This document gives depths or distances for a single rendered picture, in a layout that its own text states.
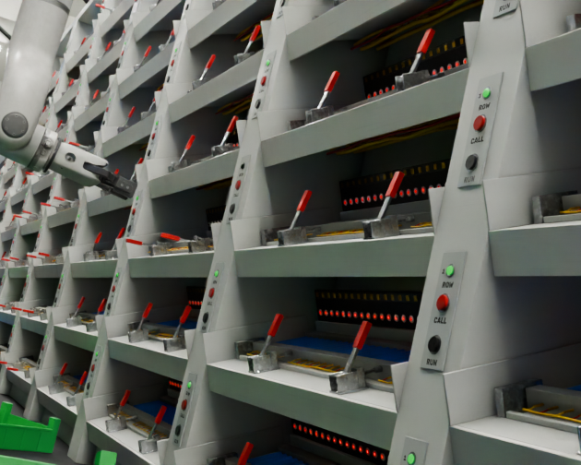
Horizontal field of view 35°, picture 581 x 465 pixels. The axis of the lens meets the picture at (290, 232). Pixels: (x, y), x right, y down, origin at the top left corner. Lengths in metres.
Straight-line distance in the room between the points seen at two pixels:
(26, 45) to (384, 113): 0.84
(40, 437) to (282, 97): 1.06
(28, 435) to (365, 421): 1.30
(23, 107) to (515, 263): 1.08
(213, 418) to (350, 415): 0.50
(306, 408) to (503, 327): 0.35
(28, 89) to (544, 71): 1.05
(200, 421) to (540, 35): 0.86
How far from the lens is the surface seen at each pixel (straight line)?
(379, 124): 1.22
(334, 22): 1.48
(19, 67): 1.78
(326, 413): 1.14
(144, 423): 2.01
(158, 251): 2.04
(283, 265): 1.37
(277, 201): 1.58
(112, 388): 2.22
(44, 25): 1.85
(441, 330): 0.95
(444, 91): 1.10
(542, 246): 0.87
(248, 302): 1.56
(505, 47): 1.01
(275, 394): 1.28
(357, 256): 1.16
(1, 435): 2.19
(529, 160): 0.97
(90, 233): 2.91
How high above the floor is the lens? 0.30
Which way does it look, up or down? 9 degrees up
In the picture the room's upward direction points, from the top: 13 degrees clockwise
